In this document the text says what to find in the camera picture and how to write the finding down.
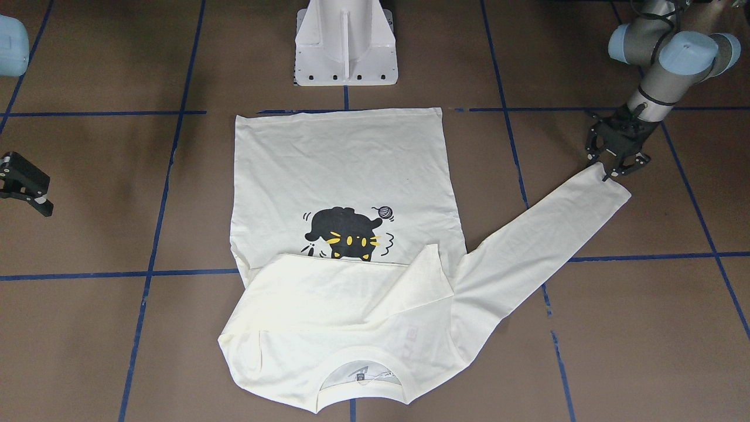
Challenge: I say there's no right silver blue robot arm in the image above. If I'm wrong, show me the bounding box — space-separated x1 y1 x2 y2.
1 15 54 217

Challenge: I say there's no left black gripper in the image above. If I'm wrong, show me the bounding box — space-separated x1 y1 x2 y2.
586 103 653 182

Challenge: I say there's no cream long-sleeve cat shirt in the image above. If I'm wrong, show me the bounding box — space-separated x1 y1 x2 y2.
218 107 630 414

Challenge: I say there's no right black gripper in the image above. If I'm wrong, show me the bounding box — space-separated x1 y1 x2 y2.
1 151 54 217

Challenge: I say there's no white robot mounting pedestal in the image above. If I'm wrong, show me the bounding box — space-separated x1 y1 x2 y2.
293 1 399 87

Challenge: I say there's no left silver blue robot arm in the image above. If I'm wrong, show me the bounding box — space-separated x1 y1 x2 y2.
585 1 741 180

